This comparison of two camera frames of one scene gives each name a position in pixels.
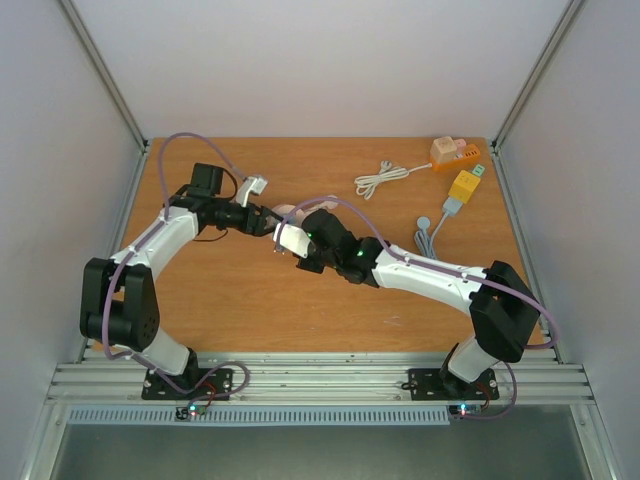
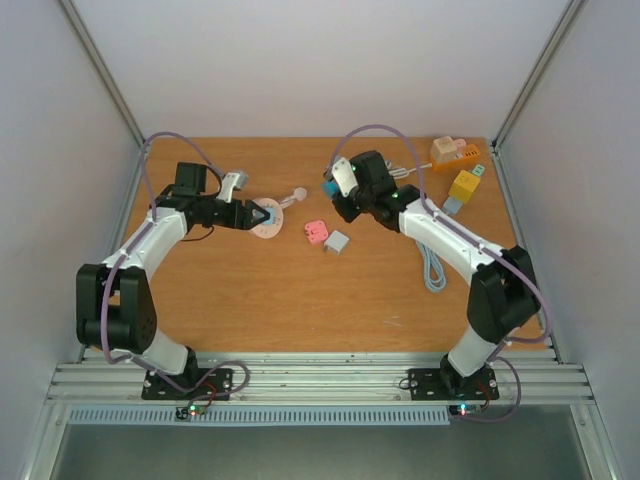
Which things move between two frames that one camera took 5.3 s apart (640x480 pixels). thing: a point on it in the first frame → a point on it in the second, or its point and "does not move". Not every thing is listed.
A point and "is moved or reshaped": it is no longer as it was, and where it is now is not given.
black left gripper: x=257 y=227 does not move
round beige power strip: x=298 y=215 is moved or reshaped
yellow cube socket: x=464 y=186 does not move
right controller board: x=464 y=411 does not move
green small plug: x=478 y=170 does not move
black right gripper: x=310 y=257 → x=343 y=206
